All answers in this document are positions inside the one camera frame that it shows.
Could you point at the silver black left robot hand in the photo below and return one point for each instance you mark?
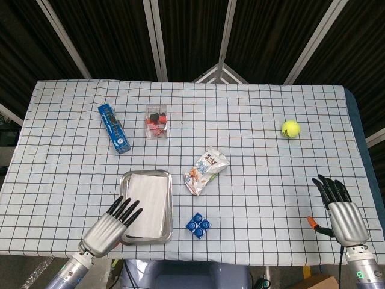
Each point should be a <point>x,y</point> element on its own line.
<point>105,231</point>

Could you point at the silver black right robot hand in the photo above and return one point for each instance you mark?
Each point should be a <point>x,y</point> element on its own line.
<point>347,222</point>

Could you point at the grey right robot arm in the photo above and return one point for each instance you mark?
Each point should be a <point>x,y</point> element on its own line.
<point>364,268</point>

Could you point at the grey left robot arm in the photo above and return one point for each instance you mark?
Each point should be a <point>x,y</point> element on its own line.
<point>70,271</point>

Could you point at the metal tray with paper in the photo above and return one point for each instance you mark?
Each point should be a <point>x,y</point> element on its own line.
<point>124,188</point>

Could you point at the white black-grid tablecloth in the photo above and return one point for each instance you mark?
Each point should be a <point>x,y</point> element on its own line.
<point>255,180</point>

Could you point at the brown cardboard box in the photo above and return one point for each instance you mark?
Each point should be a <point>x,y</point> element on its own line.
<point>322,283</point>

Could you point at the grey-blue robot torso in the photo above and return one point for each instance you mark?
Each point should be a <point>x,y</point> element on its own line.
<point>186,275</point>

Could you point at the blue four-stud building block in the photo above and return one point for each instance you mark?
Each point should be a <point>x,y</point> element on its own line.
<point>198,225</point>

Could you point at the blue table edge padding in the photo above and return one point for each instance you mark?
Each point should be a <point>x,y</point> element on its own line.
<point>359,126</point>

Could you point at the long blue cardboard box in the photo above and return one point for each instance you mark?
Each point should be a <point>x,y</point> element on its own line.
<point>114,129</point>

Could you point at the yellow-green tennis ball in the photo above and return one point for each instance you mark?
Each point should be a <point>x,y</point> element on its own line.
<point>290,129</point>

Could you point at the white crinkled snack bag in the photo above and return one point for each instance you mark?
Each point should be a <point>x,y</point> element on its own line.
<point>204,171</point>

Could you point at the clear plastic box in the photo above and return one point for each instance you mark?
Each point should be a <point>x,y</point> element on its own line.
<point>156,122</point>

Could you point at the white floor rail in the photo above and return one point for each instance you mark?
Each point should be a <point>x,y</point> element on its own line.
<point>12,115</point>
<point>376,137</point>

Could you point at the white partition post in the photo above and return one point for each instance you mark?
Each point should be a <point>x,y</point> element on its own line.
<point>64,40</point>
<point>316,39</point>
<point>225,33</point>
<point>156,45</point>

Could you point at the white metal frame stand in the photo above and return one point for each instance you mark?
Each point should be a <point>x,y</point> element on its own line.
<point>221,70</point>

